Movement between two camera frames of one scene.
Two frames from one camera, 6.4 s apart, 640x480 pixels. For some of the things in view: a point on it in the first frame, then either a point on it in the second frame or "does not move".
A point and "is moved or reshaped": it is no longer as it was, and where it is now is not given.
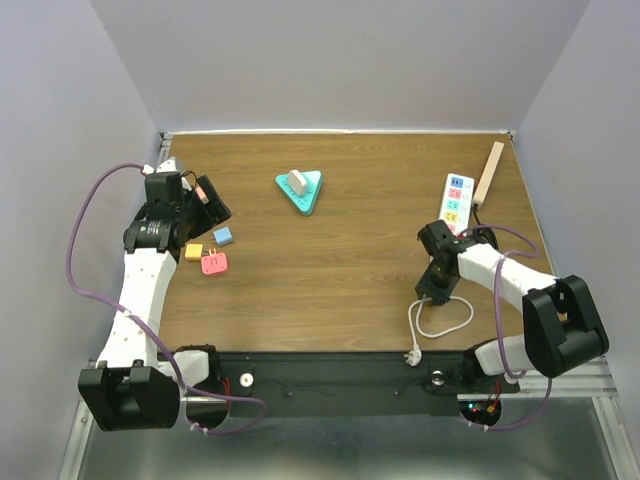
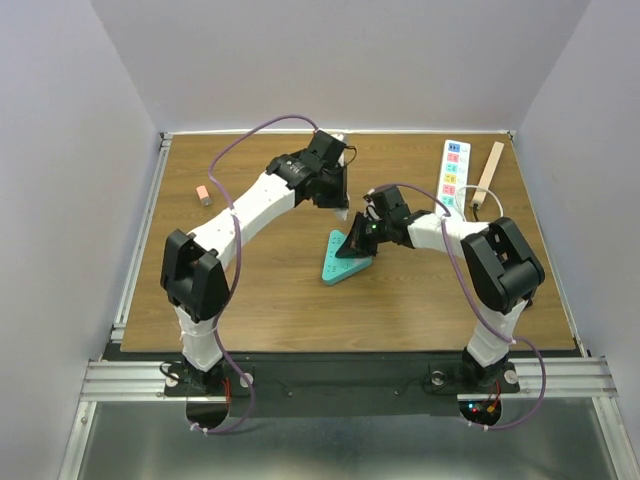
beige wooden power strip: [489, 172] does not move
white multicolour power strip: [457, 202] is moved or reshaped
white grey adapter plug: [296, 182] is moved or reshaped
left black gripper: [216, 210] to [339, 199]
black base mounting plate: [352, 385] does not move
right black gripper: [440, 294] to [357, 245]
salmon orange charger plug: [201, 195] does not move
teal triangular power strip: [305, 202] is moved or reshaped
